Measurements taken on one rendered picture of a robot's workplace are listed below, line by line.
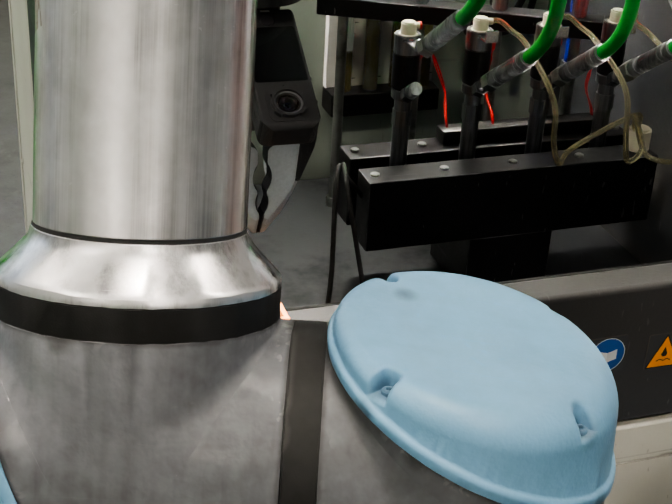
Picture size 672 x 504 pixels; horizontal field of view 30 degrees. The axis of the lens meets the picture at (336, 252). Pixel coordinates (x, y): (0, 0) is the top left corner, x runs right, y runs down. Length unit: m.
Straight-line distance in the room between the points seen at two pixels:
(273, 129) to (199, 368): 0.45
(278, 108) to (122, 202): 0.45
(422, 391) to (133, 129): 0.14
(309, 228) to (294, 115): 0.62
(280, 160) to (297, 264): 0.43
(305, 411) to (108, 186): 0.11
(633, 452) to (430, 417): 0.89
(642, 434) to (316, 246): 0.43
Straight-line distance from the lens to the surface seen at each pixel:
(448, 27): 1.17
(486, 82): 1.29
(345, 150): 1.36
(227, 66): 0.48
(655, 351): 1.27
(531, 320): 0.52
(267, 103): 0.91
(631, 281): 1.22
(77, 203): 0.48
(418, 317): 0.50
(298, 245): 1.48
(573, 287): 1.20
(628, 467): 1.35
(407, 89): 1.29
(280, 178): 1.02
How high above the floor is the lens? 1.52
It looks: 28 degrees down
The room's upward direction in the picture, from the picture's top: 3 degrees clockwise
